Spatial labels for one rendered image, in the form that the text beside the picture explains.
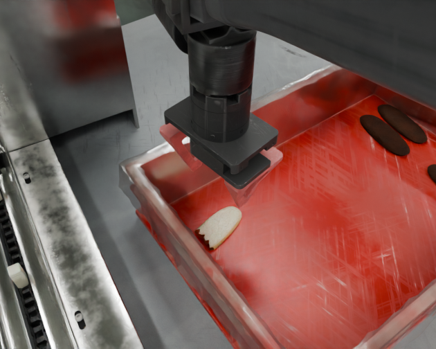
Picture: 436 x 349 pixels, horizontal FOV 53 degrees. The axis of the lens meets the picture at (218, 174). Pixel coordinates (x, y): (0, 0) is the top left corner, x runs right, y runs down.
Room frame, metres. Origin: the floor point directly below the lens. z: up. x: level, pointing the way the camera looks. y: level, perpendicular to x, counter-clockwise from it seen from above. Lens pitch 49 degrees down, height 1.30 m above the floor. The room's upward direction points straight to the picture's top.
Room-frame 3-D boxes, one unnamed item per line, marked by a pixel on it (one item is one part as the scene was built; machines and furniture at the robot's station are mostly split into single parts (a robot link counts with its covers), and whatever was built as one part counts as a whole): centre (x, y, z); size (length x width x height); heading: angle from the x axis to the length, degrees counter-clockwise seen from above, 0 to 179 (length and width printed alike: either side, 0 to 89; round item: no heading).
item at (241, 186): (0.31, -0.02, 0.95); 0.07 x 0.07 x 0.09; 45
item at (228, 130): (0.32, 0.00, 1.02); 0.10 x 0.07 x 0.07; 45
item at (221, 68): (0.33, 0.00, 1.08); 0.07 x 0.06 x 0.07; 25
